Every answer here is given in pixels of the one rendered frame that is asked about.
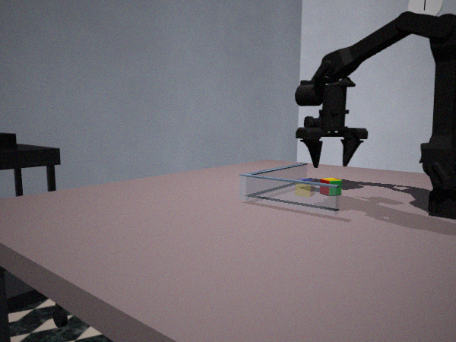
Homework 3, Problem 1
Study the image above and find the yellow and green cube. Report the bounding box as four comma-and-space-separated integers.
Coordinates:
320, 178, 342, 195

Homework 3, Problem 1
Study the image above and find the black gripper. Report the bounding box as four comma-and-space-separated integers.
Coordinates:
296, 106, 368, 168

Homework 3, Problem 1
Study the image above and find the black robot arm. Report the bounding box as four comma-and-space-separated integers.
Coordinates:
295, 11, 456, 220

